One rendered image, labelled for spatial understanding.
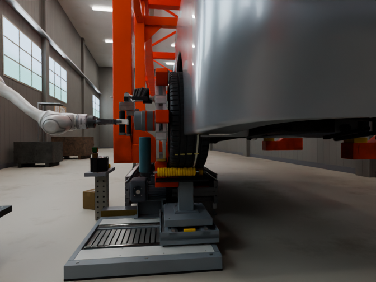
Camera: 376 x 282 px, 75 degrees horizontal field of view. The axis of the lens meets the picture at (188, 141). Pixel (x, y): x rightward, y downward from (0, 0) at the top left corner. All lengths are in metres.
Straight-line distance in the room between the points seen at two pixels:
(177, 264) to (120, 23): 1.89
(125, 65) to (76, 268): 1.54
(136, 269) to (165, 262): 0.16
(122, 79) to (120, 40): 0.33
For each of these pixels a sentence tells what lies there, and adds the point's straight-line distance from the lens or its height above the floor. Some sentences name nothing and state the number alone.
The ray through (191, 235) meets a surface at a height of 0.14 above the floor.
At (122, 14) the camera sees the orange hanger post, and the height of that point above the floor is 1.78.
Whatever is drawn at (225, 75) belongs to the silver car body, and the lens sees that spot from 0.81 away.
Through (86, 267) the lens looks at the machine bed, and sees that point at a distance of 1.51.
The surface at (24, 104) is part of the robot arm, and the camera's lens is 1.57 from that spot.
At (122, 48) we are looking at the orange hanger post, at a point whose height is 1.49.
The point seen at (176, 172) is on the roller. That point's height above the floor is 0.51.
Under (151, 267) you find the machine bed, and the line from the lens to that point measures 1.48.
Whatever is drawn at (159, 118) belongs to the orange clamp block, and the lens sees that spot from 1.35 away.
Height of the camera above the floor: 0.72
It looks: level
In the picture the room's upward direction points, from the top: straight up
